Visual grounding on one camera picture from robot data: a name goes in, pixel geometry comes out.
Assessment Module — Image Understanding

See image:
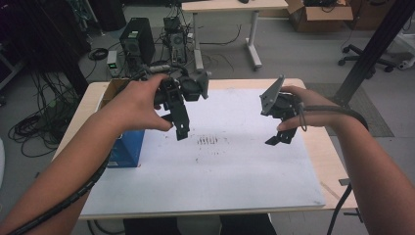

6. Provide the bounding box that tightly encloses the black metal post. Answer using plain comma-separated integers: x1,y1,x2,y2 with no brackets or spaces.
332,0,415,107

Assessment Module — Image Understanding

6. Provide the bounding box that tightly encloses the person's left leg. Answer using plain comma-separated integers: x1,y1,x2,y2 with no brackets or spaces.
121,216,182,235

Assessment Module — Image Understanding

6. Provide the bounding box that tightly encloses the person's right leg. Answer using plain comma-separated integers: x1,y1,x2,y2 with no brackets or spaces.
217,213,278,235

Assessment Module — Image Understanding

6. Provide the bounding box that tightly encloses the brown cardboard box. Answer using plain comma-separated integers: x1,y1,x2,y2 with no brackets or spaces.
287,0,354,33

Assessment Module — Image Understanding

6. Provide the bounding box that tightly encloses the tangle of black floor cables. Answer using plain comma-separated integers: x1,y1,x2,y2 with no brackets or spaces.
7,70,84,160

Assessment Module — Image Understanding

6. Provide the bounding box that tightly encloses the person's leg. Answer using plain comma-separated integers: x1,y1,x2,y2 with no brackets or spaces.
217,213,278,235
121,216,182,235

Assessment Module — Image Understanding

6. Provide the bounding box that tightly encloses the black computer tower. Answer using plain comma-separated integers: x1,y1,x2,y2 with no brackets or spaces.
118,17,157,71

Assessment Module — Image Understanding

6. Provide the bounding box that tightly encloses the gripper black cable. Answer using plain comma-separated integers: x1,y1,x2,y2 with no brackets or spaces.
295,101,370,235
7,64,191,235

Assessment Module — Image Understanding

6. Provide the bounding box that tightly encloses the light wooden table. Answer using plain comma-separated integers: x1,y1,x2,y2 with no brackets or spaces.
52,77,360,220

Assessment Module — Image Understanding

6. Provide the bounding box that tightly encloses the grey floor mat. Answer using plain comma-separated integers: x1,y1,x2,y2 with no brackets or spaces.
304,82,395,138

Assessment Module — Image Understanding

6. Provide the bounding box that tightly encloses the white table sheet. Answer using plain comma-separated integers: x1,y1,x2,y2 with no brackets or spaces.
79,88,327,217

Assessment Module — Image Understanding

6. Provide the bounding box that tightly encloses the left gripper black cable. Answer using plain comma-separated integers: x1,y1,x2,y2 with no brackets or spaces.
7,64,191,235

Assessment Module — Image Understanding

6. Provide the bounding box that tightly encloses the white desk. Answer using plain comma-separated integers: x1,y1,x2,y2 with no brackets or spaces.
181,0,290,73

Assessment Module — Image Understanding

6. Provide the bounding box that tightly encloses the blue cardboard box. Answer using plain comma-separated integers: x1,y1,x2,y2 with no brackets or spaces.
99,77,147,169

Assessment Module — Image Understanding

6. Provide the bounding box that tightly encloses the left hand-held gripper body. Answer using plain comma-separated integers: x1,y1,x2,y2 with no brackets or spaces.
153,70,211,110

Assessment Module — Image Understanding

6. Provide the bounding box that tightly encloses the dark curtain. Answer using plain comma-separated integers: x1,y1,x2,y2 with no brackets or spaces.
0,0,93,99

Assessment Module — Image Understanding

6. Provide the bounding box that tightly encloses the black office chair base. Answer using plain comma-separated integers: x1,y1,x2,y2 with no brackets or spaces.
338,43,397,73

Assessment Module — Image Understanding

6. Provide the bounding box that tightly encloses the person's right hand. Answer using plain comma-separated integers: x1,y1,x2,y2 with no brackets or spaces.
276,85,341,132

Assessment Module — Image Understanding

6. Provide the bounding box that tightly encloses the person's left hand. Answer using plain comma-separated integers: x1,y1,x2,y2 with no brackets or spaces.
97,73,174,133

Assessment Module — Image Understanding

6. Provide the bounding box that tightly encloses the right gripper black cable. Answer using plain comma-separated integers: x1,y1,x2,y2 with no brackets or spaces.
295,101,370,235

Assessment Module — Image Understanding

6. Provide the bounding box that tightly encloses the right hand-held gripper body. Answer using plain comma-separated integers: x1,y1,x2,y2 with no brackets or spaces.
258,73,303,120

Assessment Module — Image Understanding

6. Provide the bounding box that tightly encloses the open computer case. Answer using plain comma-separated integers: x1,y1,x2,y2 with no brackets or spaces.
162,16,189,68

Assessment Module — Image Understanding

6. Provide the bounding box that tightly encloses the small white power unit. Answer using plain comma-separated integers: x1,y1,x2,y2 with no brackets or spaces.
107,50,120,78

